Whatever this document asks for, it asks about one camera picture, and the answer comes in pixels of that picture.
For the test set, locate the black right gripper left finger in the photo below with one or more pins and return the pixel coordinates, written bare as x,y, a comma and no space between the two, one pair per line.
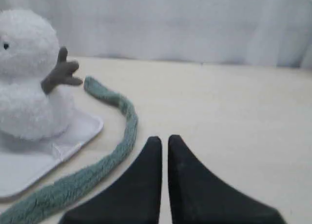
134,198

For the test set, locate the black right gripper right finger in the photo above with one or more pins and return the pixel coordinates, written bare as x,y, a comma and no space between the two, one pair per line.
198,196

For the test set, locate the white snowman plush toy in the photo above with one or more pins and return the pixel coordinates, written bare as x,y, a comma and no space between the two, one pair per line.
35,77

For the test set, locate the white plastic tray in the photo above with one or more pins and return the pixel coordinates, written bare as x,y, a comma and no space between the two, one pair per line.
23,162

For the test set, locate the white backdrop curtain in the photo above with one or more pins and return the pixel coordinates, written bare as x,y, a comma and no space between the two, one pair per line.
253,32

